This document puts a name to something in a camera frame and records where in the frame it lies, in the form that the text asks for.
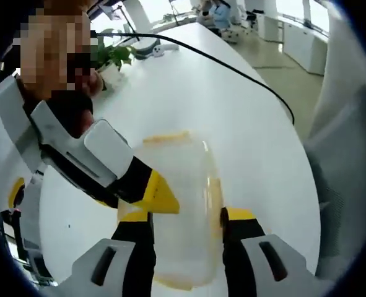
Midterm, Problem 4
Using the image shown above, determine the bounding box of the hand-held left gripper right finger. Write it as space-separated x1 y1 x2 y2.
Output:
220 207 319 297

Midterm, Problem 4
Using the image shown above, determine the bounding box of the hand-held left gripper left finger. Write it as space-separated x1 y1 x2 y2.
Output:
43 212 157 297

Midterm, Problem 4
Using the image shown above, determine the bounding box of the clear box with yellow buckle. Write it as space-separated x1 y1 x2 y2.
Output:
116 129 226 291

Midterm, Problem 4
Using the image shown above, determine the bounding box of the green potted plant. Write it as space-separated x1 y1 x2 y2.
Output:
91 29 137 91

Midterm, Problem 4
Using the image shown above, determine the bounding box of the grey white device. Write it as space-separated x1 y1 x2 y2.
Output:
132 38 180 61

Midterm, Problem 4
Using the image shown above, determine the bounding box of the grey mesh office chair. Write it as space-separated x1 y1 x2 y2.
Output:
303 0 366 279

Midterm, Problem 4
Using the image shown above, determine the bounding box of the white cabinet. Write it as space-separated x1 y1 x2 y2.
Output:
282 17 330 77

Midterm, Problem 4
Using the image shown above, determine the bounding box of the black cable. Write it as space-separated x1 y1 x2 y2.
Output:
94 30 296 126

